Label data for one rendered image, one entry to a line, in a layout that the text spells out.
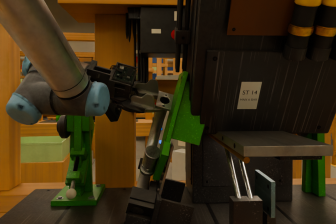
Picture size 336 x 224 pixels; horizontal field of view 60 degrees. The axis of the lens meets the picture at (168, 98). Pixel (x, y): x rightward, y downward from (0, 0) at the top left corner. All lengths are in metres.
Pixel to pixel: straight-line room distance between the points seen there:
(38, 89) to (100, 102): 0.14
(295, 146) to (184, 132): 0.26
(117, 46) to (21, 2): 0.61
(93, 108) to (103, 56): 0.46
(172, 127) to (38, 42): 0.34
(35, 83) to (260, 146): 0.49
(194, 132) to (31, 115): 0.36
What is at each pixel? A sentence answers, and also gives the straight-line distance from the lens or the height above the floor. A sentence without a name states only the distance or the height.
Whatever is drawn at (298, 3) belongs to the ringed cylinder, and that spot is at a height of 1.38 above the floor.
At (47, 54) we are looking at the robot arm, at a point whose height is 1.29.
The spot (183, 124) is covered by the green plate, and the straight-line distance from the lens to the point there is 0.69.
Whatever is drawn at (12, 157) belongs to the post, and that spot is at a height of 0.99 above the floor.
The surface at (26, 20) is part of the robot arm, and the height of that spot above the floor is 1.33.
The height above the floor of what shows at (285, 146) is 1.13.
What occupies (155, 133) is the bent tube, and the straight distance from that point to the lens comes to 0.82.
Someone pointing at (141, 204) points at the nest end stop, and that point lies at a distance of 0.71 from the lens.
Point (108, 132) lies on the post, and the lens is 1.06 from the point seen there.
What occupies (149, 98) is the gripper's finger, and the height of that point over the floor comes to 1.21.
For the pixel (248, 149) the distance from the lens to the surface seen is 0.53.
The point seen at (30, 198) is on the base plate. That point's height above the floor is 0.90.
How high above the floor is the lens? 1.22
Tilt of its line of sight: 1 degrees down
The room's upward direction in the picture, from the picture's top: straight up
